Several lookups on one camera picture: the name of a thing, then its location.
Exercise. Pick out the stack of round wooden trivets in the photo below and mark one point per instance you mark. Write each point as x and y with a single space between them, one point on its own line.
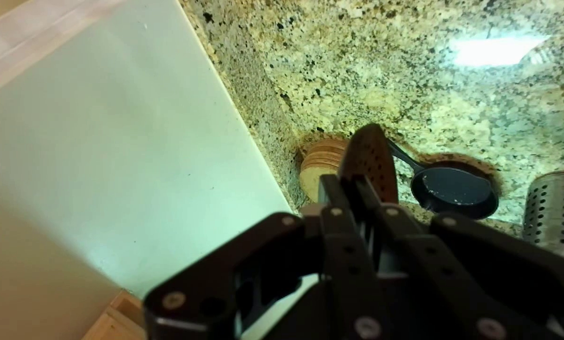
320 171

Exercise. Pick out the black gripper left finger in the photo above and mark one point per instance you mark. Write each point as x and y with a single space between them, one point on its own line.
275 265

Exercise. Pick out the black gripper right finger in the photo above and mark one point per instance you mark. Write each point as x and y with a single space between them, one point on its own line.
495 277

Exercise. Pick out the black cast iron skillet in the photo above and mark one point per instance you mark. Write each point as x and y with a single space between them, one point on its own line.
458 192

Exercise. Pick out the steel utensil holder with utensils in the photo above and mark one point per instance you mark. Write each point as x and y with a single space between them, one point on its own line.
558 209

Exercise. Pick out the wooden upper cabinet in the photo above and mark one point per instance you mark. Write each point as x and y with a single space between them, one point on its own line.
114 322

